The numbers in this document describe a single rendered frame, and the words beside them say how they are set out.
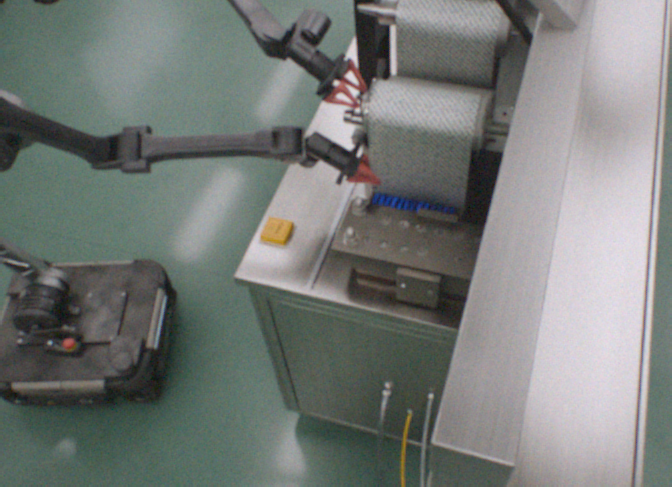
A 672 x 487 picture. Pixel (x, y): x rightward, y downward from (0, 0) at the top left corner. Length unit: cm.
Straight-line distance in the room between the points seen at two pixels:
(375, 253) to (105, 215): 192
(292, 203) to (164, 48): 239
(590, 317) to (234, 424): 173
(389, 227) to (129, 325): 125
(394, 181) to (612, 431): 89
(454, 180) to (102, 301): 151
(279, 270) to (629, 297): 94
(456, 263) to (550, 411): 67
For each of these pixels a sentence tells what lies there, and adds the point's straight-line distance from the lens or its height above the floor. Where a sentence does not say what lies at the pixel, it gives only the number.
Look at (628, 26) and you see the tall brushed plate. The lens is 155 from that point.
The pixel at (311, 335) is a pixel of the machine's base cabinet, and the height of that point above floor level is 68.
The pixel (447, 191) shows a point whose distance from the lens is 163.
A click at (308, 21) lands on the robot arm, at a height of 141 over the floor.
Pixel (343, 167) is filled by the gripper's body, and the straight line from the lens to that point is 163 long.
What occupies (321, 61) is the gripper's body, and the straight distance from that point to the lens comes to 156.
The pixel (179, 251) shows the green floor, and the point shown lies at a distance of 302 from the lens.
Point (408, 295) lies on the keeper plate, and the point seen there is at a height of 94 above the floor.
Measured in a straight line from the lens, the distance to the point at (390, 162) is 160.
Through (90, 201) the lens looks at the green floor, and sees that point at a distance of 337.
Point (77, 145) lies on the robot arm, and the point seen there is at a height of 126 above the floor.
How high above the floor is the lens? 230
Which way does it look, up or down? 52 degrees down
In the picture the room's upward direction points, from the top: 7 degrees counter-clockwise
